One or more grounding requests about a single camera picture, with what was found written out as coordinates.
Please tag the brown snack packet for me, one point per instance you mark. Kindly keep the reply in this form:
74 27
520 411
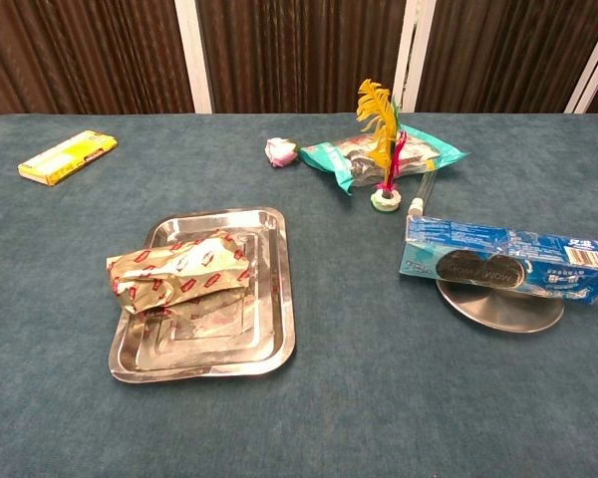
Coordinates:
179 274

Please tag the blue snack packet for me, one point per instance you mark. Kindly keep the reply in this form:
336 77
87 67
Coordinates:
478 249

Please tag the pink artificial rose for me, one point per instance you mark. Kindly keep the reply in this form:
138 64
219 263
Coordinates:
281 152

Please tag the teal snack bag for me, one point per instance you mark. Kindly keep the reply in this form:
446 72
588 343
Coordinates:
331 155

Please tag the small toy with stick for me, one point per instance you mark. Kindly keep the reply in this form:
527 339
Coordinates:
385 200

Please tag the clear tube with white cap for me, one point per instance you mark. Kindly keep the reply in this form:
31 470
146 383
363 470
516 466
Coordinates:
416 205

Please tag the rectangular steel tray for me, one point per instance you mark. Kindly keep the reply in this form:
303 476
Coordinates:
204 348

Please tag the blue felt table cover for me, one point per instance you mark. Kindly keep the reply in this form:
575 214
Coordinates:
379 398

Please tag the brown folding screen panel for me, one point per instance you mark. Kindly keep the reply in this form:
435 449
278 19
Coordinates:
503 50
304 50
80 50

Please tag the round steel plate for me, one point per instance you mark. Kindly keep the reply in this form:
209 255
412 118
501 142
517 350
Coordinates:
503 313

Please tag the yellow flat box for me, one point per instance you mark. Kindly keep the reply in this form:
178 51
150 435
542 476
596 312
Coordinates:
65 158

